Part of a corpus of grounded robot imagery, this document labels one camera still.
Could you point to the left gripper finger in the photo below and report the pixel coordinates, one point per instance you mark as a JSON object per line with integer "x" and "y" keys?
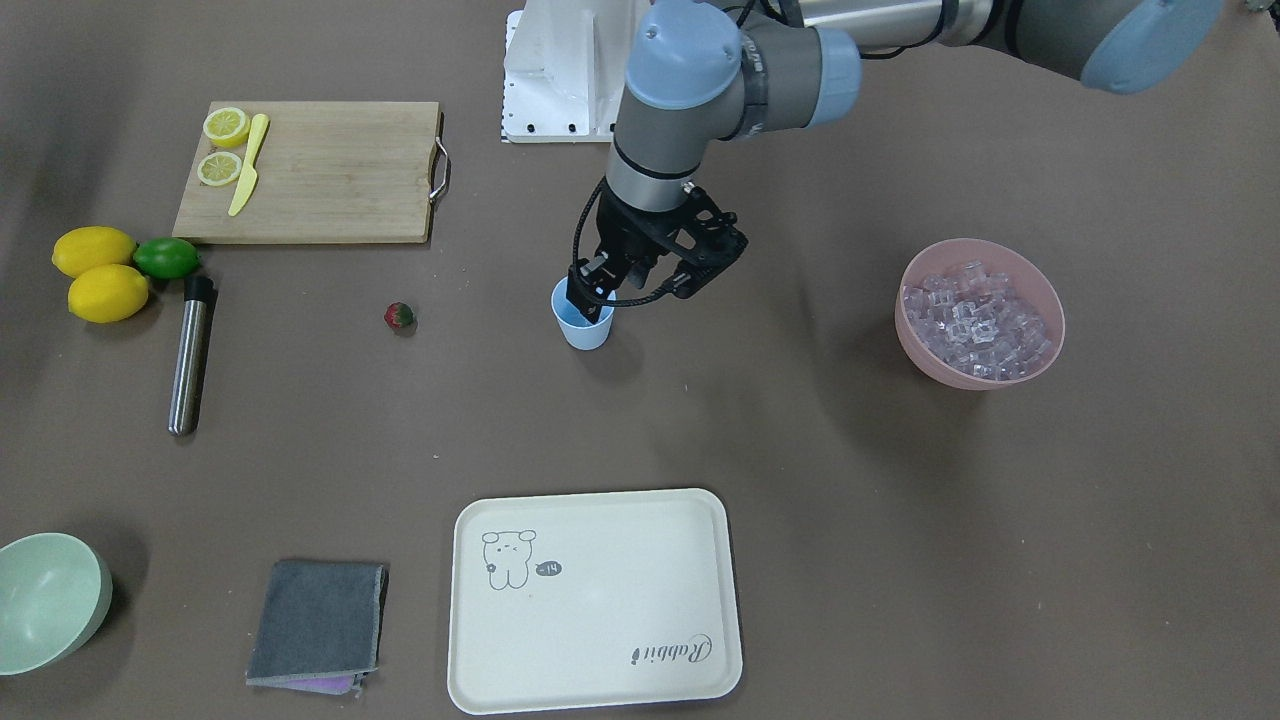
{"x": 638, "y": 272}
{"x": 590, "y": 290}

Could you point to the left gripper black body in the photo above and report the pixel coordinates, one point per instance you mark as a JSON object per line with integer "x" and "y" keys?
{"x": 627, "y": 236}

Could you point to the red strawberry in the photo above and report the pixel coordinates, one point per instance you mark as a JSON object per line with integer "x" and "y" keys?
{"x": 399, "y": 316}

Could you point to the clear ice cubes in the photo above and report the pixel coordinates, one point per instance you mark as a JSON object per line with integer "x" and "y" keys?
{"x": 975, "y": 320}

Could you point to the steel muddler black tip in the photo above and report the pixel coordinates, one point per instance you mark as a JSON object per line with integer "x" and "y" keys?
{"x": 199, "y": 297}

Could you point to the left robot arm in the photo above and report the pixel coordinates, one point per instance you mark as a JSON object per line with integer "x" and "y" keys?
{"x": 700, "y": 72}

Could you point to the light blue plastic cup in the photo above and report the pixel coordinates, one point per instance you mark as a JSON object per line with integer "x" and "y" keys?
{"x": 577, "y": 330}

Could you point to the pink bowl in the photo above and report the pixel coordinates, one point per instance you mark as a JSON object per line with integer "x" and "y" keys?
{"x": 975, "y": 370}

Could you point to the cream rectangular tray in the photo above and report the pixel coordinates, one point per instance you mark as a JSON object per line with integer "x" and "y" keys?
{"x": 599, "y": 599}

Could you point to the yellow plastic knife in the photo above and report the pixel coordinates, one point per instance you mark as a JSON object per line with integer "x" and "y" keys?
{"x": 249, "y": 177}

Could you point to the lemon half lower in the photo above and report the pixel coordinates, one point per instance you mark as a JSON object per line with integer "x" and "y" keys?
{"x": 218, "y": 169}

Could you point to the lemon half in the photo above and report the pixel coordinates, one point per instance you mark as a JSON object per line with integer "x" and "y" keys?
{"x": 227, "y": 128}
{"x": 218, "y": 169}

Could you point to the lemon half upper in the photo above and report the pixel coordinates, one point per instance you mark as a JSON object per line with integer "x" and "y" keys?
{"x": 227, "y": 128}

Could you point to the green lime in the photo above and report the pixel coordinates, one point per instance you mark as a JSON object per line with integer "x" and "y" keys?
{"x": 166, "y": 258}

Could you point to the grey folded cloth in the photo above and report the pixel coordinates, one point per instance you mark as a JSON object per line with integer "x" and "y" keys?
{"x": 319, "y": 628}

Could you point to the yellow lemon front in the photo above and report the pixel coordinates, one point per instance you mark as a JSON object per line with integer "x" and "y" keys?
{"x": 108, "y": 293}

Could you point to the yellow lemon near lime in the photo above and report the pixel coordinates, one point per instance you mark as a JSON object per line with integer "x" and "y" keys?
{"x": 85, "y": 248}

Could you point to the mint green bowl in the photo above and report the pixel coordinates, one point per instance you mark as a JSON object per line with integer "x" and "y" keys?
{"x": 55, "y": 593}

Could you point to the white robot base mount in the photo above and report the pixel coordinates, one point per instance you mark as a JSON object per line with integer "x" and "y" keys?
{"x": 564, "y": 71}

